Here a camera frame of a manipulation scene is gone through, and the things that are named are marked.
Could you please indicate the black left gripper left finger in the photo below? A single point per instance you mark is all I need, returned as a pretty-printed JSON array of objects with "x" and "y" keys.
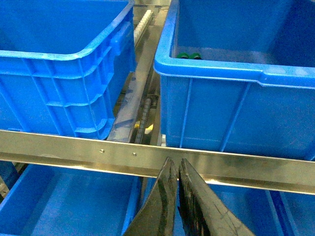
[{"x": 156, "y": 216}]

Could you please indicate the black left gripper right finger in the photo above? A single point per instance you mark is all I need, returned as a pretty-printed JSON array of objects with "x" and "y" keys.
[{"x": 202, "y": 211}]

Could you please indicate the blue bin with buttons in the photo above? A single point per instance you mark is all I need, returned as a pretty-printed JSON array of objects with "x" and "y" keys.
[{"x": 253, "y": 91}]

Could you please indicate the blue lower shelf bin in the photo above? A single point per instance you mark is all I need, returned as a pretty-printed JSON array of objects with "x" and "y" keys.
[{"x": 270, "y": 213}]

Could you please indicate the metal roller track divider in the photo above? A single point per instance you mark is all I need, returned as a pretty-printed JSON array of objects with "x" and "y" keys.
[{"x": 141, "y": 90}]

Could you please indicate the blue lower left bin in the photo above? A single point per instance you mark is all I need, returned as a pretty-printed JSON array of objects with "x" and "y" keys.
[{"x": 52, "y": 201}]

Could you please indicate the green mushroom push button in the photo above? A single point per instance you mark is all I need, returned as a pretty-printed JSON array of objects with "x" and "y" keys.
[{"x": 182, "y": 55}]

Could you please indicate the blue ribbed crate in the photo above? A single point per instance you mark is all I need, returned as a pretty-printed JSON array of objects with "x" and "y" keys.
[{"x": 63, "y": 64}]

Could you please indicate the metal shelf front rail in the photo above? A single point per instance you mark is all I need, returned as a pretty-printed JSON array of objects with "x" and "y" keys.
[{"x": 146, "y": 161}]

